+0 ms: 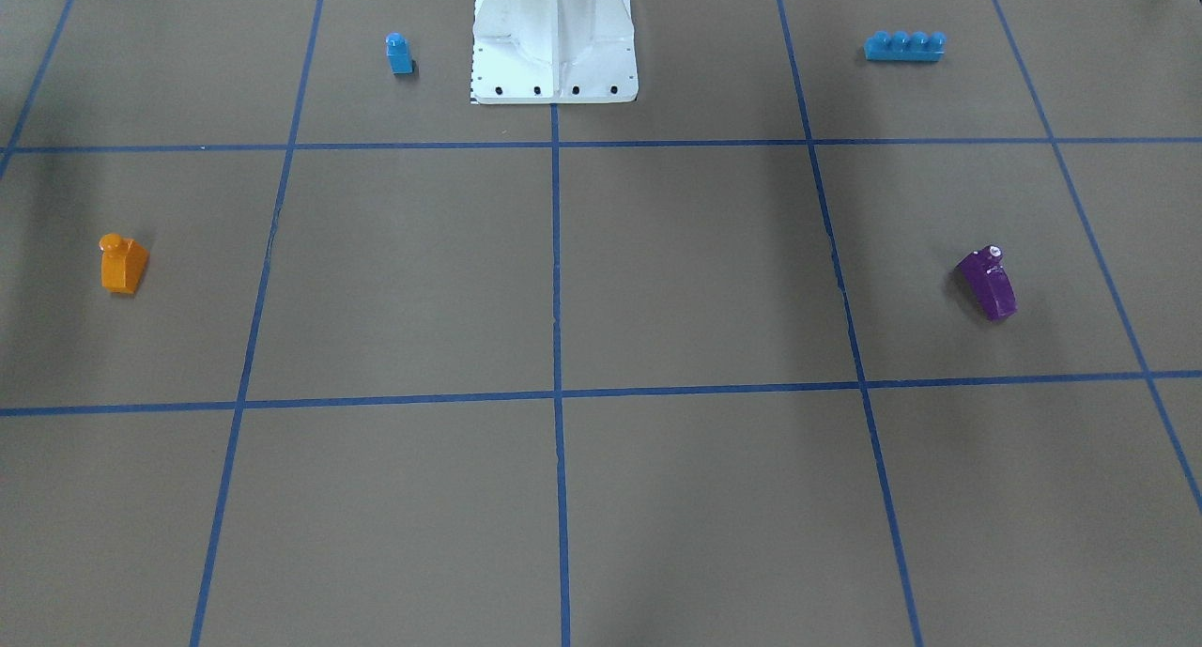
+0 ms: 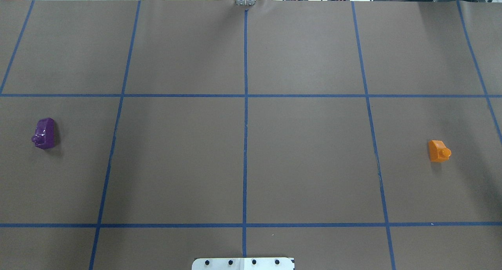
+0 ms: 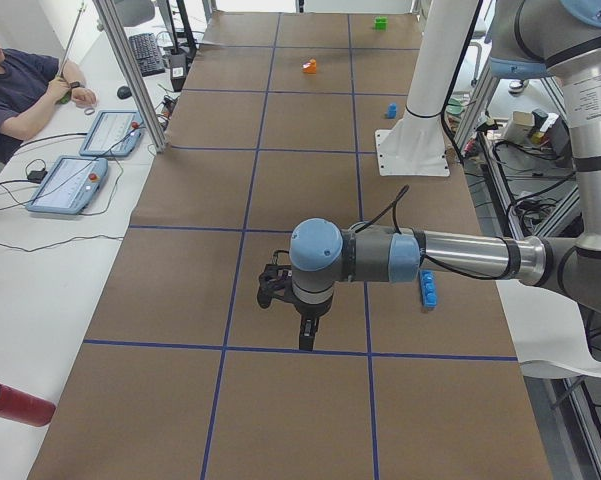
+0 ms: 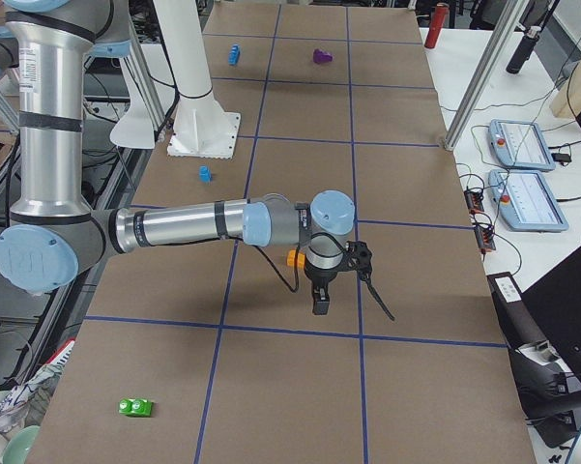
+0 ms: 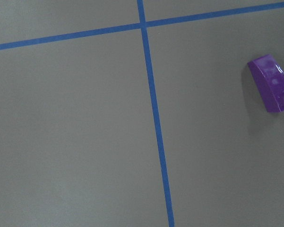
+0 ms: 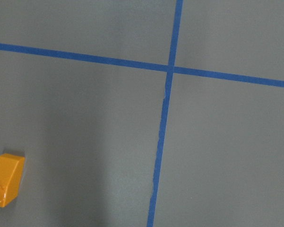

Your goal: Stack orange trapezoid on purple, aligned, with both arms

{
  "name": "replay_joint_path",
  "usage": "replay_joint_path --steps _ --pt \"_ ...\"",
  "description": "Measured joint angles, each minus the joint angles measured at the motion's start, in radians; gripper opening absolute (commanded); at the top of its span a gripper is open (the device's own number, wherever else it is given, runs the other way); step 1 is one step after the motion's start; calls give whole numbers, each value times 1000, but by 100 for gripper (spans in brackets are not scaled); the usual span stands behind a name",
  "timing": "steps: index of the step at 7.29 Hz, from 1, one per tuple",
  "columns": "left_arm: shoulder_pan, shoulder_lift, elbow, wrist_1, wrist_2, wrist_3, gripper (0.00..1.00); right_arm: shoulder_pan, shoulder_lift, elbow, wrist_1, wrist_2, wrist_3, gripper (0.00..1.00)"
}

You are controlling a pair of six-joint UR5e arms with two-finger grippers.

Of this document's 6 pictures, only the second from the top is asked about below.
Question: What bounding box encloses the purple trapezoid block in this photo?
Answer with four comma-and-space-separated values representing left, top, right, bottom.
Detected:
31, 118, 56, 150

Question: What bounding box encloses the orange trapezoid block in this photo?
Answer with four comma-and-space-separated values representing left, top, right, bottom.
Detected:
428, 140, 452, 163

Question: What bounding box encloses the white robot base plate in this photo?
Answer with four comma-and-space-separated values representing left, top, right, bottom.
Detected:
191, 257, 295, 270

